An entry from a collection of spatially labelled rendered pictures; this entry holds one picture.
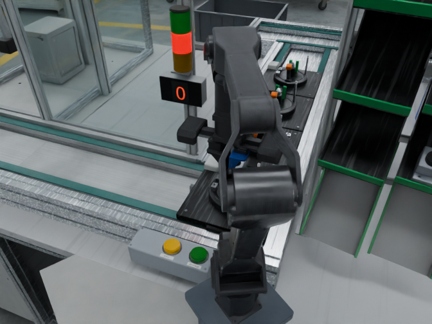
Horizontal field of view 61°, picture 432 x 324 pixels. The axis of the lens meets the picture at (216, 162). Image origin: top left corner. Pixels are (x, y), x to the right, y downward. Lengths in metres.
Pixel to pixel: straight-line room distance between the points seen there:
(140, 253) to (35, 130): 0.71
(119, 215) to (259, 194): 0.69
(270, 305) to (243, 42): 0.46
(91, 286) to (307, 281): 0.54
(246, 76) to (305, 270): 0.68
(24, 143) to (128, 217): 0.59
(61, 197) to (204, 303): 0.56
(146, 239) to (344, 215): 0.48
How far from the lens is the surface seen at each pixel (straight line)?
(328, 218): 0.92
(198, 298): 0.73
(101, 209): 1.05
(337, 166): 0.78
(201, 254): 0.89
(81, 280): 1.04
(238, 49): 0.51
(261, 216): 0.38
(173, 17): 0.94
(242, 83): 0.43
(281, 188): 0.37
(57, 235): 1.16
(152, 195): 1.12
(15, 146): 1.46
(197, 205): 1.00
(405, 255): 0.94
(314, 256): 1.06
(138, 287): 0.99
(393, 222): 0.94
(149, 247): 0.93
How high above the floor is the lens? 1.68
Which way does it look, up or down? 39 degrees down
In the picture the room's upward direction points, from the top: straight up
